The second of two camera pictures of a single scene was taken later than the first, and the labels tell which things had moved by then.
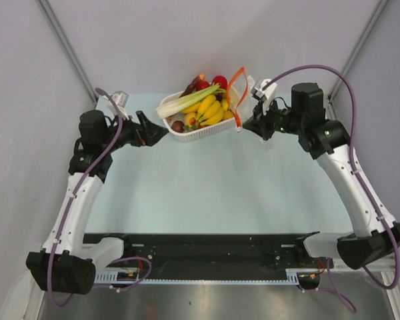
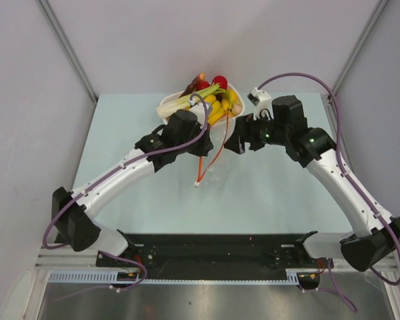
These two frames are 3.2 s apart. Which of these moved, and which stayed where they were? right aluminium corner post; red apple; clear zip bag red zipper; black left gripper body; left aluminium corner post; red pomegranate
Moved: black left gripper body; clear zip bag red zipper
Stayed: left aluminium corner post; red pomegranate; red apple; right aluminium corner post
